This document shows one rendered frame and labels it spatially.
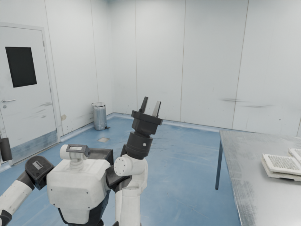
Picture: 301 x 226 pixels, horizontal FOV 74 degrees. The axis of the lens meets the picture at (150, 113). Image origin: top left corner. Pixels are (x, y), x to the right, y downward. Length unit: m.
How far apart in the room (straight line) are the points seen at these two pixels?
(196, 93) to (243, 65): 1.09
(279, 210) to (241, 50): 3.41
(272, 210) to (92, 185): 1.08
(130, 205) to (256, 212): 0.90
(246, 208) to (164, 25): 4.06
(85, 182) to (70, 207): 0.15
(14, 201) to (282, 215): 1.41
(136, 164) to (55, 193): 0.44
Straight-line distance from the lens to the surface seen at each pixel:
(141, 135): 0.71
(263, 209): 1.50
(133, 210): 0.76
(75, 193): 0.99
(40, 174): 1.09
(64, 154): 0.97
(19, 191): 1.10
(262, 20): 4.50
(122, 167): 0.71
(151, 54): 4.89
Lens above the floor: 1.73
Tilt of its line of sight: 17 degrees down
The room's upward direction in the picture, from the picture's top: straight up
